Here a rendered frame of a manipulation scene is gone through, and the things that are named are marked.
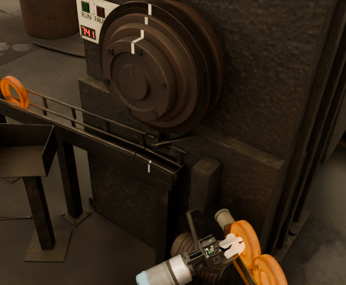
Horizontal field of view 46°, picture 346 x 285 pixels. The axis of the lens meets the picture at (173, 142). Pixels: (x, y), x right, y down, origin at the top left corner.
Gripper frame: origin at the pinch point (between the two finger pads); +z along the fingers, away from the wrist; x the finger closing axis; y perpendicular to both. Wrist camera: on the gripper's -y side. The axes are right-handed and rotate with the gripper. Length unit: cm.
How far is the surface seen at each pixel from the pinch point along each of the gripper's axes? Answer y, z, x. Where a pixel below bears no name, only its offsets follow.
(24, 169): 10, -66, 70
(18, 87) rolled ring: 20, -60, 118
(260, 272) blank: 1.3, -0.7, -12.3
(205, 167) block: 8.7, 0.6, 29.2
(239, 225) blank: 5.8, 0.5, 2.7
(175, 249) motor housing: -14.8, -22.0, 18.6
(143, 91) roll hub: 44, -10, 38
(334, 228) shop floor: -96, 63, 39
